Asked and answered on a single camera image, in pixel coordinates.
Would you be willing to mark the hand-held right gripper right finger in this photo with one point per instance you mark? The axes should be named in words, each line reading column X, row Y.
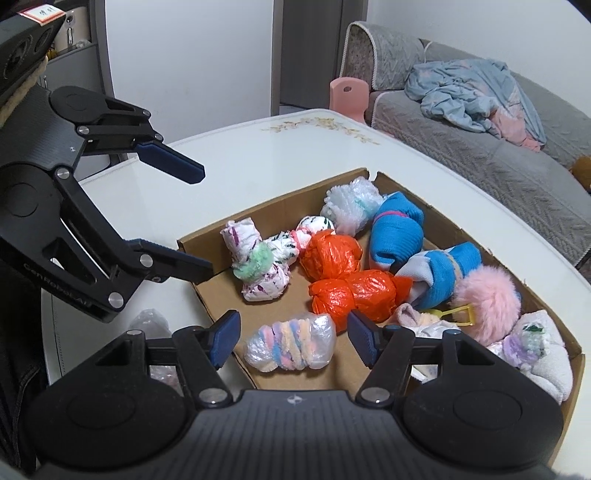
column 364, row 339

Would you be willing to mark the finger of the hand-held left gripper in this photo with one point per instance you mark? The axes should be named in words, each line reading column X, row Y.
column 184, row 268
column 171, row 161

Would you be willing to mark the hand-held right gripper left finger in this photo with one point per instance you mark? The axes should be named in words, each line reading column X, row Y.
column 226, row 337

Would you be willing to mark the shallow cardboard box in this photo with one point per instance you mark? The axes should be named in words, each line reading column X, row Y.
column 340, row 369

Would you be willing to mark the orange plastic bag bundle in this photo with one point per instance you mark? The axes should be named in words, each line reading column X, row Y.
column 360, row 295
column 330, row 256

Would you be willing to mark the pale pink cloth bundle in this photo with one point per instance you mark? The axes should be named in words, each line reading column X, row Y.
column 411, row 318

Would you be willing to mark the plastic bundle with pastel scrunchie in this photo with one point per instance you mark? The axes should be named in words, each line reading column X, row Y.
column 286, row 346

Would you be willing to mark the white bundle with green scrunchie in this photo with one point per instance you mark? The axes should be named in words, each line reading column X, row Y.
column 263, row 286

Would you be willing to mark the blue and grey sock bundle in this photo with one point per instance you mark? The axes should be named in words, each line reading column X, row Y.
column 443, row 277

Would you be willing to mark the yellow plastic clip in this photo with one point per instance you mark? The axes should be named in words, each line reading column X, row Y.
column 470, row 316

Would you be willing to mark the white leaf print bundle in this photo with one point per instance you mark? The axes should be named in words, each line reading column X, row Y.
column 314, row 226

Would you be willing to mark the pink fluffy pompom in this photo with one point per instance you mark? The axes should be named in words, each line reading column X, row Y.
column 489, row 300

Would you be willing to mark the plastic bundle with white scrunchie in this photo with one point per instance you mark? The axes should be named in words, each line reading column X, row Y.
column 355, row 203

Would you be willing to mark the plastic bundle with purple scrunchie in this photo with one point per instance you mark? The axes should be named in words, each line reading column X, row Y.
column 521, row 346

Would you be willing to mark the white knit cloth bundle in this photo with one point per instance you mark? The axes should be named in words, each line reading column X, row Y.
column 554, row 374

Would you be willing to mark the grey door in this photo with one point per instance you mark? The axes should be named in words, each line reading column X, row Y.
column 318, row 50

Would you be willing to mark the pink plastic stool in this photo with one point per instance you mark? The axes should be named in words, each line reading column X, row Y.
column 348, row 99

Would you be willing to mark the person's dark trousers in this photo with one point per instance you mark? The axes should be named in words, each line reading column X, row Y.
column 18, row 392

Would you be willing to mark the grey quilted sofa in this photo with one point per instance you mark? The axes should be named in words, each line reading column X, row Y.
column 461, row 161

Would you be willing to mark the grey quilted armrest cover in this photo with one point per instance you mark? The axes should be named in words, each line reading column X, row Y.
column 383, row 50

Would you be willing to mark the light blue blanket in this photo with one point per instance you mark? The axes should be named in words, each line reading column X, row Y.
column 461, row 87

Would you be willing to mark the brown plush toy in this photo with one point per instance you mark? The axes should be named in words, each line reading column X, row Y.
column 582, row 171

